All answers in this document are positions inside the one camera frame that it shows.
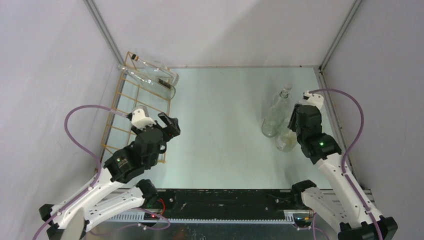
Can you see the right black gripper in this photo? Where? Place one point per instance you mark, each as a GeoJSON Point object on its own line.
{"type": "Point", "coordinates": [292, 123]}

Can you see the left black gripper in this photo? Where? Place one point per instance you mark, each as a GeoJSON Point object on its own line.
{"type": "Point", "coordinates": [173, 130]}

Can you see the clear bottle white label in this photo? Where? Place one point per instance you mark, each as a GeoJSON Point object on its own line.
{"type": "Point", "coordinates": [285, 140]}

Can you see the long clear glass bottle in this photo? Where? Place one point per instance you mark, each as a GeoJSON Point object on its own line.
{"type": "Point", "coordinates": [276, 115]}

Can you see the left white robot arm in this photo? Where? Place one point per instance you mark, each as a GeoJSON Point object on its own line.
{"type": "Point", "coordinates": [124, 165]}

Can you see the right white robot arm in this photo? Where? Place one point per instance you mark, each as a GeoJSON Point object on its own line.
{"type": "Point", "coordinates": [355, 217]}

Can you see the clear bottle black label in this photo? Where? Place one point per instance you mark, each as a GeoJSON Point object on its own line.
{"type": "Point", "coordinates": [159, 88]}

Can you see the clear bottle black cork top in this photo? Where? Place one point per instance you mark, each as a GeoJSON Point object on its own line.
{"type": "Point", "coordinates": [156, 70]}

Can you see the left electronics board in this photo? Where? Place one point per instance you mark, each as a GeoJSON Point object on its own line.
{"type": "Point", "coordinates": [150, 217]}

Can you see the electronics board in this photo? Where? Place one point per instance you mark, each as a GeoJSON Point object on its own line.
{"type": "Point", "coordinates": [301, 220]}
{"type": "Point", "coordinates": [150, 217]}

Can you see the right electronics board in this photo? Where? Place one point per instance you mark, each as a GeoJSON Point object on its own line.
{"type": "Point", "coordinates": [301, 220]}

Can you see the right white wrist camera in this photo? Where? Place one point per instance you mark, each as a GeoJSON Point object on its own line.
{"type": "Point", "coordinates": [312, 99]}

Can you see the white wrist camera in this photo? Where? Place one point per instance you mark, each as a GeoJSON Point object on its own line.
{"type": "Point", "coordinates": [139, 117]}
{"type": "Point", "coordinates": [312, 99]}

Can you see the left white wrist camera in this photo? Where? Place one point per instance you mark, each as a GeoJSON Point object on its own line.
{"type": "Point", "coordinates": [139, 117]}

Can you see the gold wire wine rack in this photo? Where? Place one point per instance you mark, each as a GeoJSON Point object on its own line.
{"type": "Point", "coordinates": [128, 95]}

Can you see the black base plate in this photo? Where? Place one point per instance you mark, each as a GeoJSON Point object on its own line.
{"type": "Point", "coordinates": [225, 204]}

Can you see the aluminium frame rail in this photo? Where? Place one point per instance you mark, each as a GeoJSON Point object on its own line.
{"type": "Point", "coordinates": [136, 214]}

